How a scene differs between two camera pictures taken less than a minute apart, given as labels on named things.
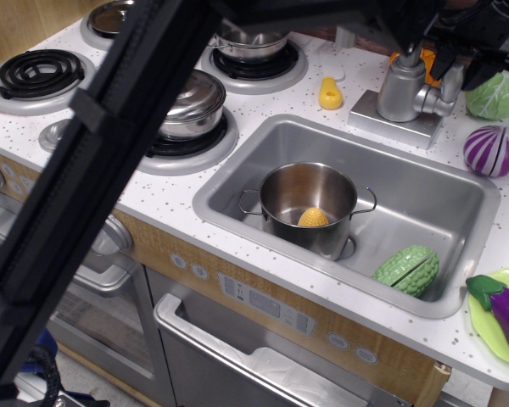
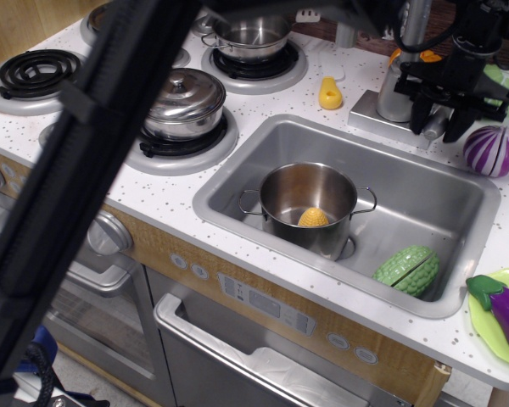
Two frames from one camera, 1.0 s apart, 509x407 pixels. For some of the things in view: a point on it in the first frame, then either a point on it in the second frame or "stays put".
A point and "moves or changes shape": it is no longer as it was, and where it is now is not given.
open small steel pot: [249, 41] stays put
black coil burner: [37, 73] stays put
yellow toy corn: [312, 216] stays put
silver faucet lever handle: [451, 83] moves or changes shape
